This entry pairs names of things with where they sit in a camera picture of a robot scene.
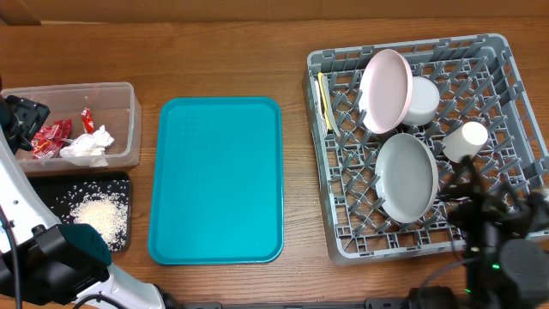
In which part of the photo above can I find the red snack wrapper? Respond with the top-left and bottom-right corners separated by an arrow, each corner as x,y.
31,119 -> 72,160

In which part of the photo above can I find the white paper cup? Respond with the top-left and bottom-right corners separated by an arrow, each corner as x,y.
443,122 -> 488,162

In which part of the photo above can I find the grey round plate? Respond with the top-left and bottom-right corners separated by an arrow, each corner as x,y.
375,133 -> 438,223

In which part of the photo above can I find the red sauce sachet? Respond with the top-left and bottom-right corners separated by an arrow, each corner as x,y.
81,107 -> 95,134

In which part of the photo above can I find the white napkin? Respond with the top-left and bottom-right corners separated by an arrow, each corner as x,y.
59,125 -> 115,167

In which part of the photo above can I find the grey bowl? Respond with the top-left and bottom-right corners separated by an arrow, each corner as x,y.
402,76 -> 440,125

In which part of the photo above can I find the pink round plate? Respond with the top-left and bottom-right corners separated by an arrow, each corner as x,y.
359,49 -> 413,134

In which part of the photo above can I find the white plastic fork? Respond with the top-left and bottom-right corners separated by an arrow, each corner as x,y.
314,80 -> 328,137

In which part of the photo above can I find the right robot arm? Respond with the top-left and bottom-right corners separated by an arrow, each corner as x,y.
400,156 -> 548,308

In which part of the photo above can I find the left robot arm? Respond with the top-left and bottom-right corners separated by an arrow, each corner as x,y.
1,95 -> 180,309

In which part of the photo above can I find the grey dishwasher rack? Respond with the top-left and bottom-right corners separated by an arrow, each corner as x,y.
303,33 -> 548,265

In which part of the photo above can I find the clear plastic bin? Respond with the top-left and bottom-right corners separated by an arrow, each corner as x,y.
2,82 -> 142,173

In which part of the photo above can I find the black rectangular tray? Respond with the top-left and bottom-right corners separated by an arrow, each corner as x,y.
29,171 -> 132,252

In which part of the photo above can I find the pile of rice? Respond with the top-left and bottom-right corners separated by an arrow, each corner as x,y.
59,180 -> 130,252

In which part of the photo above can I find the teal plastic tray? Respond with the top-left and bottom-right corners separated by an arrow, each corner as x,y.
148,97 -> 284,265

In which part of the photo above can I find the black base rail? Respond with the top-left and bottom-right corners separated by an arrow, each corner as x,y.
179,297 -> 404,309

